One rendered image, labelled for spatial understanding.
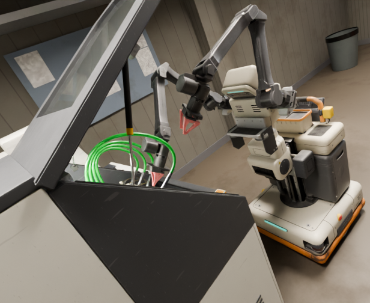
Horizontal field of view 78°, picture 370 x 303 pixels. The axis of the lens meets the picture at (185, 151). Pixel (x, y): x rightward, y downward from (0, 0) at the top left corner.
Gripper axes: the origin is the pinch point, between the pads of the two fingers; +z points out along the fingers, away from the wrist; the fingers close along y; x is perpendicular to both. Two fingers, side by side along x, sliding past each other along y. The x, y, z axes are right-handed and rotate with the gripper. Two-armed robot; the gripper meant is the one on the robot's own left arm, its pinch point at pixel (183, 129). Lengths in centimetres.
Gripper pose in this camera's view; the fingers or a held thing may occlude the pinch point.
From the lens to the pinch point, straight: 94.9
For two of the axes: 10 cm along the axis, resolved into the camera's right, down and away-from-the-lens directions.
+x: 8.8, 2.2, 4.2
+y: 2.5, 5.3, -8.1
